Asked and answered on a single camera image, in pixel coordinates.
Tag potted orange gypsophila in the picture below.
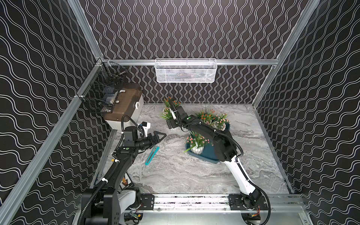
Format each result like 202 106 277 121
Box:
161 97 181 120

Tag potted red gypsophila plant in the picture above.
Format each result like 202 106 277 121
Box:
196 109 217 125

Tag potted pink gypsophila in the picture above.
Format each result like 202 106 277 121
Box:
184 131 211 155
212 113 229 131

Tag teal plastic tray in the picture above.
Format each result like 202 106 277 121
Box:
187 121 236 164

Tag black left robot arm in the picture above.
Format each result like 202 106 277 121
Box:
77 125 167 225

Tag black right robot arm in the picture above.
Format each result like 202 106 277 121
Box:
166 106 272 211

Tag brown storage box lid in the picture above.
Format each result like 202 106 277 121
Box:
104 83 144 122

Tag yellow patterned card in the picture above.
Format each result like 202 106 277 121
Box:
120 175 132 189

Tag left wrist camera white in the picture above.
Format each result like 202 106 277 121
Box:
141 122 151 137

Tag white mesh wall basket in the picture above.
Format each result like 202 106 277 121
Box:
154 58 218 83

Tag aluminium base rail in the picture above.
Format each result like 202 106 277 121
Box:
134 194 305 213

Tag black wire wall basket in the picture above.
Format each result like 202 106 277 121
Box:
76 58 128 114

